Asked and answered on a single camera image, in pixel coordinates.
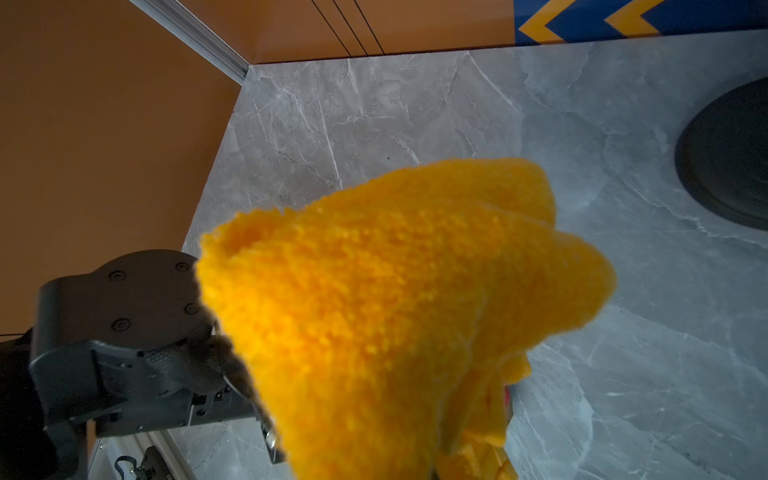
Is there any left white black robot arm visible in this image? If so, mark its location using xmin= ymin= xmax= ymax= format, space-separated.
xmin=1 ymin=250 xmax=261 ymax=479

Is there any orange fluffy cloth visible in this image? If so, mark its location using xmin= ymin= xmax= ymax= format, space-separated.
xmin=196 ymin=158 xmax=617 ymax=479

